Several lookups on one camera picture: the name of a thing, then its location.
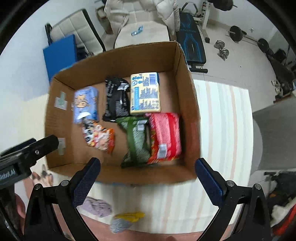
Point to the black blue weight bench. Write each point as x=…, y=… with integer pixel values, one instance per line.
x=191, y=42

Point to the white padded chair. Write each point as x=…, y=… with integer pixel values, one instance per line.
x=79, y=25

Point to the black snack packet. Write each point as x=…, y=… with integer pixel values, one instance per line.
x=117, y=102

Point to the white puffer jacket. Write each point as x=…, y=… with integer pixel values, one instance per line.
x=122, y=13

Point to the brown cardboard box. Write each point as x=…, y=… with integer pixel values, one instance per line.
x=177, y=95

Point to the green snack packet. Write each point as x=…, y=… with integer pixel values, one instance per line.
x=136, y=135

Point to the chrome dumbbell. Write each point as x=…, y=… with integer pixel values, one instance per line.
x=223, y=53

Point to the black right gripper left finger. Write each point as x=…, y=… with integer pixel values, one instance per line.
x=41, y=222

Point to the orange panda snack bag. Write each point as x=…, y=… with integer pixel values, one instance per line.
x=98, y=136

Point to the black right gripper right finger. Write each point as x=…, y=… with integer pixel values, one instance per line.
x=253, y=222

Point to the red snack pack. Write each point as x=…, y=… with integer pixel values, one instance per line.
x=165, y=137

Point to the purple fluffy cloth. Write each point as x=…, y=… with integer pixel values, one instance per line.
x=97, y=207

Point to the black barbell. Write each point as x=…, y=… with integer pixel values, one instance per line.
x=237, y=35

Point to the blue tissue pack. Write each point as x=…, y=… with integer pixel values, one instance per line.
x=85, y=104

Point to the round white stool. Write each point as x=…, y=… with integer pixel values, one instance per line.
x=141, y=33

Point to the yellow sponge pack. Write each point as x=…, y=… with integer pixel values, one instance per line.
x=144, y=93

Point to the blue folded mat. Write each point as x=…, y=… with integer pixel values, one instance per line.
x=60, y=55

